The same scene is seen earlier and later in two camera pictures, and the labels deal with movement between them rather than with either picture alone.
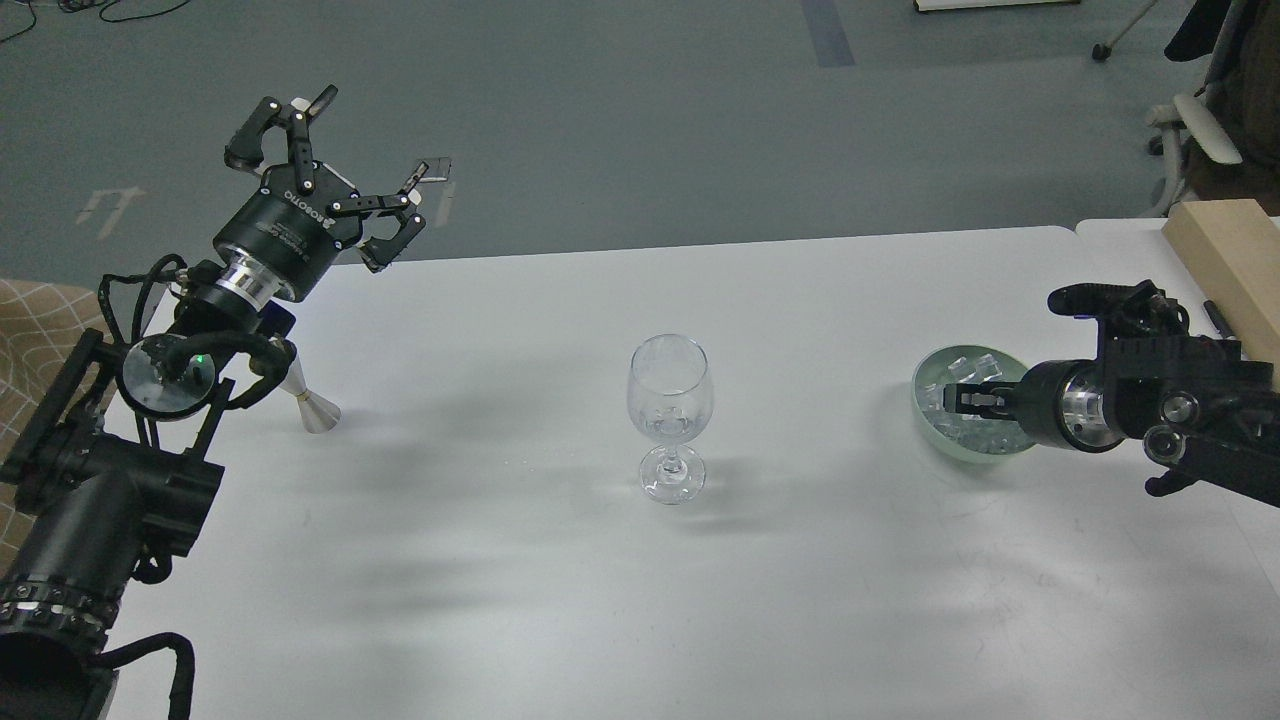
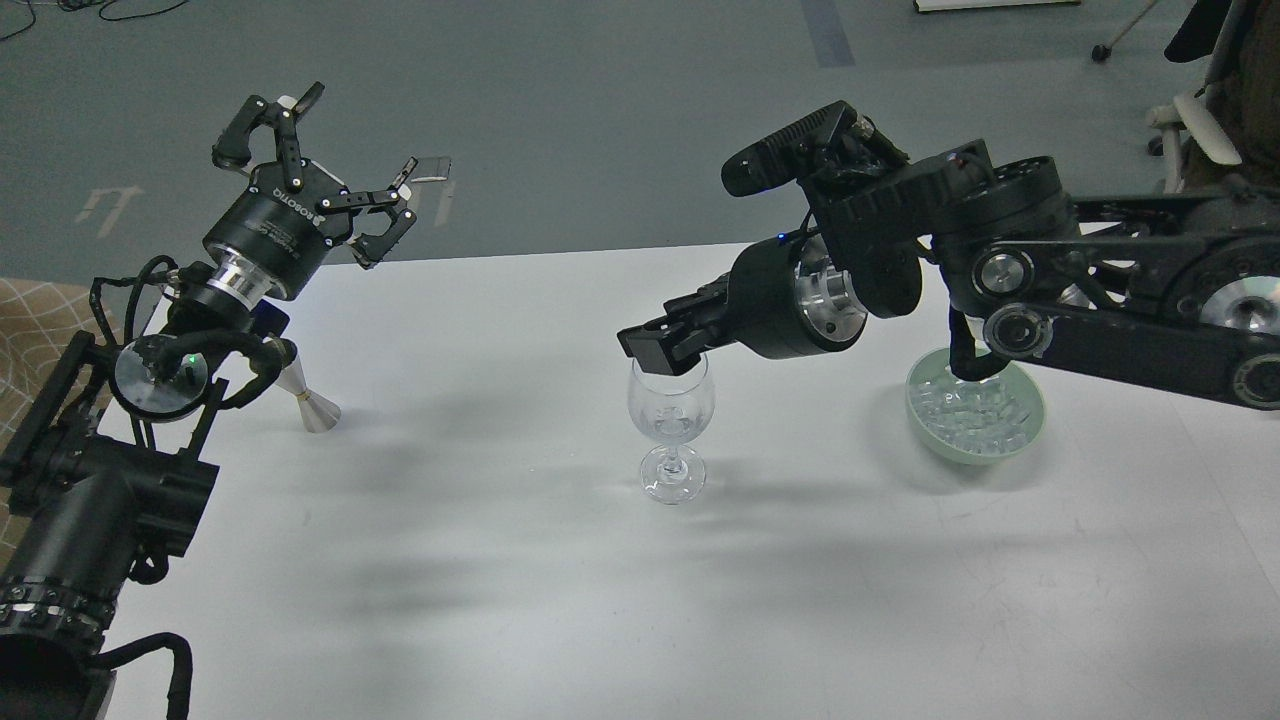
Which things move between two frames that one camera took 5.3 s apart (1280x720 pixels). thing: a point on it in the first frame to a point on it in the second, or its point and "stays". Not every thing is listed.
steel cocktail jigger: x=318 y=414 stays
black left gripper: x=287 y=235 stays
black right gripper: x=1061 y=402 to x=784 y=298
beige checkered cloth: x=41 y=324 stays
